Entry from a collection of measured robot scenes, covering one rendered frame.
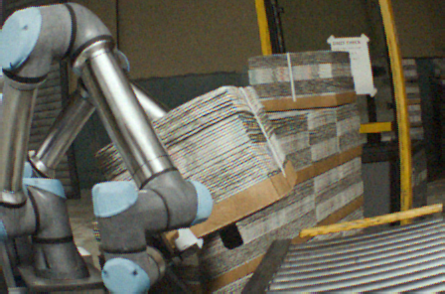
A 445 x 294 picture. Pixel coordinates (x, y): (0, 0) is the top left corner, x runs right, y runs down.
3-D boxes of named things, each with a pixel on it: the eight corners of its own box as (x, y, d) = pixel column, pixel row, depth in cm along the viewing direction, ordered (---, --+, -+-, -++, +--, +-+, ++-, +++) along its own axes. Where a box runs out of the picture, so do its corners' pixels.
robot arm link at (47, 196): (82, 233, 163) (72, 173, 162) (41, 240, 153) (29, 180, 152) (56, 227, 171) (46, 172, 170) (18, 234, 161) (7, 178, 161)
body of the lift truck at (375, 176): (298, 298, 409) (291, 159, 405) (333, 272, 457) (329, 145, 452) (405, 287, 375) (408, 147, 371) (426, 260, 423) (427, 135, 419)
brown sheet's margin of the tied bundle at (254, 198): (164, 249, 166) (154, 232, 166) (290, 191, 161) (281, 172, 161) (144, 259, 150) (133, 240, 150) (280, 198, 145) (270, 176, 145)
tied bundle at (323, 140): (222, 184, 311) (215, 120, 310) (256, 172, 337) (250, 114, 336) (316, 177, 293) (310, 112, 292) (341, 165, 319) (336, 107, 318)
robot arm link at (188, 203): (78, 26, 154) (193, 236, 137) (41, 31, 146) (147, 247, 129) (105, -13, 147) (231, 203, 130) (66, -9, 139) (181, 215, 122)
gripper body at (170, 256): (165, 220, 143) (147, 231, 131) (189, 259, 143) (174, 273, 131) (131, 235, 144) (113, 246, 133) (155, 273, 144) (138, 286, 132)
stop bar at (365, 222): (300, 235, 201) (299, 228, 201) (441, 209, 193) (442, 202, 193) (299, 238, 198) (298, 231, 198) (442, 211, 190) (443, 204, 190)
